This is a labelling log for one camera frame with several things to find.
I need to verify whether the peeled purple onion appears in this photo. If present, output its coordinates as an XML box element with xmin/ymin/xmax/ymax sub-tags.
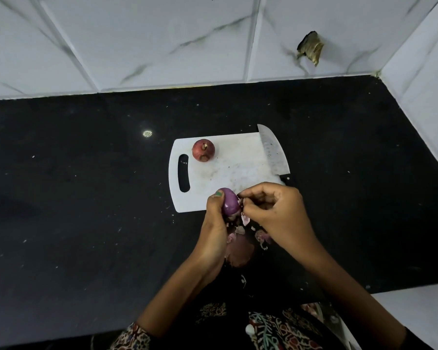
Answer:
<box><xmin>219</xmin><ymin>187</ymin><xmax>242</xmax><ymax>218</ymax></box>

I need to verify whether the person's left forearm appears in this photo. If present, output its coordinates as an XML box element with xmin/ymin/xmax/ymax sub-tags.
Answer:
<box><xmin>137</xmin><ymin>251</ymin><xmax>228</xmax><ymax>340</ymax></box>

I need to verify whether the person's right hand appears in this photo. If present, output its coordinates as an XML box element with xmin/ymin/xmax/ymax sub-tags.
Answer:
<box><xmin>237</xmin><ymin>182</ymin><xmax>317</xmax><ymax>258</ymax></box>

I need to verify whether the unpeeled red onion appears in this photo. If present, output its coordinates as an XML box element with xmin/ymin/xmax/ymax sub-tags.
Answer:
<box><xmin>192</xmin><ymin>139</ymin><xmax>216</xmax><ymax>163</ymax></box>

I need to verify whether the steel knife with black handle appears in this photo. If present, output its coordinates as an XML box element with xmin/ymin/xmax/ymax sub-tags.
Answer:
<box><xmin>257</xmin><ymin>124</ymin><xmax>297</xmax><ymax>188</ymax></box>

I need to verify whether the person's patterned dark garment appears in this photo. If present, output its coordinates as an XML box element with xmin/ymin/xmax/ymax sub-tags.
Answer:
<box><xmin>109</xmin><ymin>268</ymin><xmax>437</xmax><ymax>350</ymax></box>

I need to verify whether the white plastic cutting board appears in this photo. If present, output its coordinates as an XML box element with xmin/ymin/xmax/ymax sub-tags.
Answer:
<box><xmin>168</xmin><ymin>132</ymin><xmax>291</xmax><ymax>213</ymax></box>

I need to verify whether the person's left hand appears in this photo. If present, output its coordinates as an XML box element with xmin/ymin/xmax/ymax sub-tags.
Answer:
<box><xmin>195</xmin><ymin>190</ymin><xmax>242</xmax><ymax>277</ymax></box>

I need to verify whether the person's right forearm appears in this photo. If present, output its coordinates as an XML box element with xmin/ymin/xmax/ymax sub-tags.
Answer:
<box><xmin>288</xmin><ymin>235</ymin><xmax>410</xmax><ymax>350</ymax></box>

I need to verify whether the pile of onion peels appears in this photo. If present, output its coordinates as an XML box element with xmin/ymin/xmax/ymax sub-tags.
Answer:
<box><xmin>223</xmin><ymin>211</ymin><xmax>273</xmax><ymax>269</ymax></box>

